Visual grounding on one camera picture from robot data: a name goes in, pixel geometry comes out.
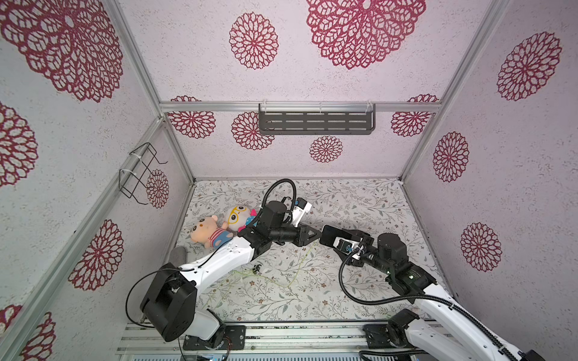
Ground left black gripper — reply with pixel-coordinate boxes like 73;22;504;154
271;223;324;247

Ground black smartphone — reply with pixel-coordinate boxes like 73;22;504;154
319;225;355;251

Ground green wired earphones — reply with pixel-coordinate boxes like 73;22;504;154
231;242;320;287

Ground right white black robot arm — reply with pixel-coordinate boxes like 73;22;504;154
331;230;542;360

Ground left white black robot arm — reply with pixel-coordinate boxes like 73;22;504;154
140;197;321;348

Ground yellow head pink plush doll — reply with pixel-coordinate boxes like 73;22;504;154
224;205;257;233

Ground beige striped plush doll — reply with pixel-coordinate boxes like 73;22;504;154
190;215;234;249

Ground grey cylindrical object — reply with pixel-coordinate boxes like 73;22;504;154
169;246;188;266

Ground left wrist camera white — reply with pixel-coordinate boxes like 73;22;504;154
291;197;312;227

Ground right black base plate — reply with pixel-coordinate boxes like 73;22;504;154
362;323;406;349

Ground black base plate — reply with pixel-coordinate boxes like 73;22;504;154
362;323;406;349
182;324;247;351

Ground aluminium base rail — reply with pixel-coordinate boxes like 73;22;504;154
114;319;452;361

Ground dark grey wall shelf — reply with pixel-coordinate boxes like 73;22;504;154
257;104;376;135

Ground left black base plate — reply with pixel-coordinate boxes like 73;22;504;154
182;324;247;351

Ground black wire wall rack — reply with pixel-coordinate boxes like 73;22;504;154
117;142;170;209

